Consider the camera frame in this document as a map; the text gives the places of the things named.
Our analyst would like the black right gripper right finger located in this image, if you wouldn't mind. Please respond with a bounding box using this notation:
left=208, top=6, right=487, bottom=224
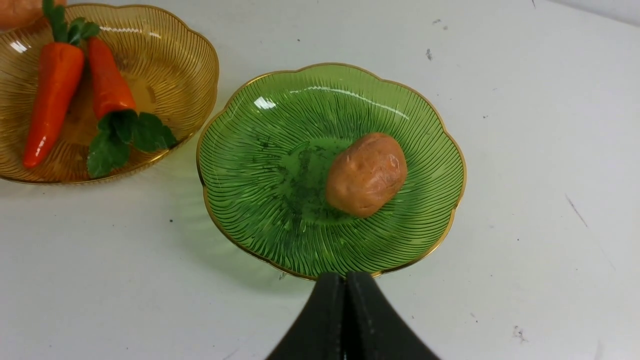
left=345, top=272, right=439, bottom=360

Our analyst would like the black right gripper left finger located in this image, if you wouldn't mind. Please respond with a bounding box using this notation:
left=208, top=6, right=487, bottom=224
left=267, top=273, right=346, bottom=360

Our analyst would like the brown potato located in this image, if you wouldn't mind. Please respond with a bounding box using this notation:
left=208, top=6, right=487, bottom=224
left=326, top=132, right=409, bottom=218
left=0, top=0, right=44, bottom=32

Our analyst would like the orange carrot with green leaves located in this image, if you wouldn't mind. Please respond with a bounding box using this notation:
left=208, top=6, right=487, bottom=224
left=22, top=0, right=100, bottom=169

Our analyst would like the green ribbed plastic plate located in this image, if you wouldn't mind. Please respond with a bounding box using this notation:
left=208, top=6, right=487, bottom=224
left=196, top=63, right=468, bottom=281

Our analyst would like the amber ribbed plastic plate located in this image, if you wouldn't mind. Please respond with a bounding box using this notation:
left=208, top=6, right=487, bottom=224
left=0, top=3, right=220, bottom=185

